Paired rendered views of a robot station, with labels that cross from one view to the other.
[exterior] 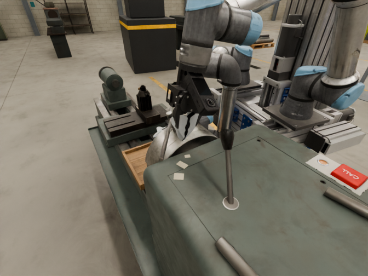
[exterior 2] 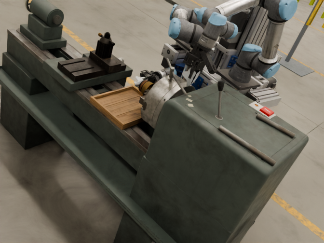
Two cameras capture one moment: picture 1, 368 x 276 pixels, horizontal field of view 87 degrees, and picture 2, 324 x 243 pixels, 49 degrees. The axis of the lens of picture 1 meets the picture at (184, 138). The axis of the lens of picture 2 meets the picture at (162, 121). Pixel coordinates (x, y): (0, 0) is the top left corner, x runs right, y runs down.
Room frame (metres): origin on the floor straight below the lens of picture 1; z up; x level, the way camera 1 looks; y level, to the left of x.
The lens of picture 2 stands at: (-0.90, 0.77, 2.09)
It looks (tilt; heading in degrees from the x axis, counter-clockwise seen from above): 34 degrees down; 333
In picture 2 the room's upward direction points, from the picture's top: 20 degrees clockwise
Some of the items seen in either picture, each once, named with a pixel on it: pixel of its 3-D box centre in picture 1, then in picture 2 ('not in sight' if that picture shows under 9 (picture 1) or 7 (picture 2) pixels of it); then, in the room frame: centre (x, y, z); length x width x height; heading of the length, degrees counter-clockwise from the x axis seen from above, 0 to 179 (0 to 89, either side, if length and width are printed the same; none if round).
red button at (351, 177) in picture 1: (348, 176); (266, 112); (0.35, -0.43, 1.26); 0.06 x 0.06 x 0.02; 31
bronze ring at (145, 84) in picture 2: not in sight; (148, 89); (0.74, 0.08, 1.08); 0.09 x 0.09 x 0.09; 33
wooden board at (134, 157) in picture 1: (160, 157); (128, 105); (0.84, 0.14, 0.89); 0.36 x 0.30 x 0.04; 121
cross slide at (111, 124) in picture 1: (138, 119); (93, 66); (1.17, 0.32, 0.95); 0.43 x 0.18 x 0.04; 121
